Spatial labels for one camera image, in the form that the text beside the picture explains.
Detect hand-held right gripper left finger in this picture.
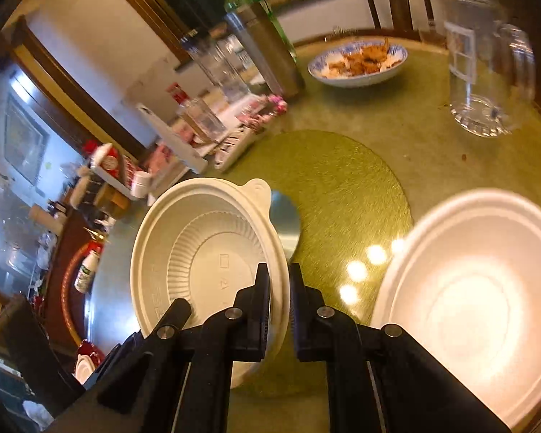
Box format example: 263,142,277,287
49,262,271,433

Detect steel thermos flask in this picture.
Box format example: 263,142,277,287
223,2,306,99

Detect round metal turntable hub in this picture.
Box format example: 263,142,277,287
269,189,302,262

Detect white smooth foam bowl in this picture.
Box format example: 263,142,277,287
370,188,541,430

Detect pink packaged snacks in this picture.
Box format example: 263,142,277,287
238,94,290,132

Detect white ridged plastic bowl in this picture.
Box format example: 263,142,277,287
130,177,292,389

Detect small clear drink bottle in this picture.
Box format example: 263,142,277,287
178,97,226,141

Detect fried food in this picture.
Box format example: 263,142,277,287
327,38,396,77

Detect tall clear jar black lid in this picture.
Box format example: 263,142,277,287
180,29,250,101

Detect white milk drink bottle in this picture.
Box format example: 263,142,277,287
74,246,104,294

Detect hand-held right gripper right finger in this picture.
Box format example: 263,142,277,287
289,262,513,433

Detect round glass turntable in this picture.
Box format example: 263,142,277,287
85,31,541,433

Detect tray of raw meat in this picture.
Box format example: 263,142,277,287
213,122,263,173

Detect clear glass jar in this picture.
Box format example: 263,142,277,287
444,0,537,139

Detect blue patterned plate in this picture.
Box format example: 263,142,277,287
307,38,410,89

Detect round green mat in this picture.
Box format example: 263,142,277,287
225,130,415,398

